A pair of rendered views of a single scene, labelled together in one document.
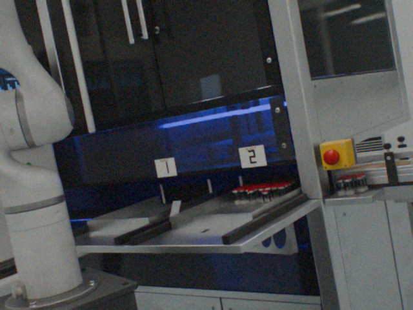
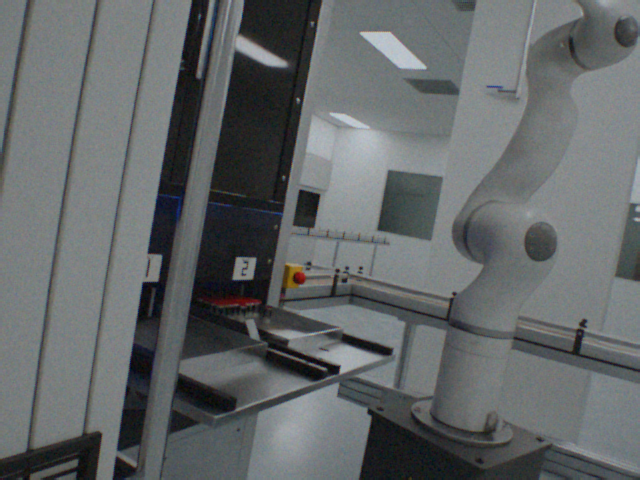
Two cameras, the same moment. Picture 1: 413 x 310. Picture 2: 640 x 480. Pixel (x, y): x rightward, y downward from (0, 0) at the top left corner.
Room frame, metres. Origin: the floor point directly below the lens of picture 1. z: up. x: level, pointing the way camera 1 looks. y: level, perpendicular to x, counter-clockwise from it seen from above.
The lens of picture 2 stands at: (1.46, 1.30, 1.21)
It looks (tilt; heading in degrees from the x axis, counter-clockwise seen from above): 3 degrees down; 264
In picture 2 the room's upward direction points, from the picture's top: 10 degrees clockwise
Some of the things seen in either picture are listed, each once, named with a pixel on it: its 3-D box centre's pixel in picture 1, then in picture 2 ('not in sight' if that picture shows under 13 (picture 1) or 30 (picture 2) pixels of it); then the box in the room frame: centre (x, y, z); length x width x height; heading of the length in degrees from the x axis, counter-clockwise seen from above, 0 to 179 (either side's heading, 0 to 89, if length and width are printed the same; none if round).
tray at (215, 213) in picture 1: (244, 205); (263, 321); (1.42, -0.07, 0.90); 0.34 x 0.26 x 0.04; 143
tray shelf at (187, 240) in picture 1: (184, 223); (240, 347); (1.47, 0.11, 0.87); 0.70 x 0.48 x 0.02; 53
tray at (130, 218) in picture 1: (155, 210); (164, 335); (1.62, 0.20, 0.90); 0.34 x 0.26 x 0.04; 143
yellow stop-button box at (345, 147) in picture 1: (338, 154); (286, 274); (1.37, -0.34, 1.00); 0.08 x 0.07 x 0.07; 143
